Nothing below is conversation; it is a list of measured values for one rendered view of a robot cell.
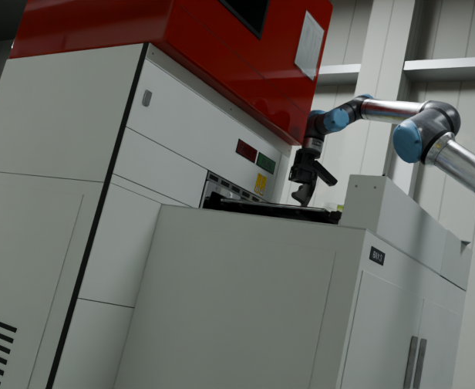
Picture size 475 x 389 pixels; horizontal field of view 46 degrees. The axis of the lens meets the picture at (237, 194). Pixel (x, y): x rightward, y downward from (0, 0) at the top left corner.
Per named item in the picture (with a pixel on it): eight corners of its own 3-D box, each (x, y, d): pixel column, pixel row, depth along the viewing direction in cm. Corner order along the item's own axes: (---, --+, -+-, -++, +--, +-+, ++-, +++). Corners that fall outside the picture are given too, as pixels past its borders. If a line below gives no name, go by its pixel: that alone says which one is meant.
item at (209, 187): (197, 209, 173) (204, 180, 175) (269, 239, 208) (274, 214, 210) (202, 209, 172) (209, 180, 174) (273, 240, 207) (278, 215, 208)
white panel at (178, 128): (104, 181, 145) (143, 42, 153) (264, 246, 209) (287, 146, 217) (112, 182, 144) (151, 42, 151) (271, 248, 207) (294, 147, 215)
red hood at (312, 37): (6, 59, 193) (55, -91, 204) (161, 142, 257) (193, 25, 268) (164, 40, 148) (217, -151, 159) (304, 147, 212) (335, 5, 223)
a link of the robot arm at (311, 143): (318, 146, 206) (328, 141, 198) (315, 157, 205) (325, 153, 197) (299, 140, 204) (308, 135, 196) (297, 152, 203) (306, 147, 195)
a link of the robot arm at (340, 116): (352, 99, 190) (334, 106, 200) (327, 112, 186) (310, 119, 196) (361, 120, 191) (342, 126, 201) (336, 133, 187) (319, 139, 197)
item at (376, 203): (338, 229, 133) (349, 173, 135) (409, 269, 176) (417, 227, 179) (375, 234, 127) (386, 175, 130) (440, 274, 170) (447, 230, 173)
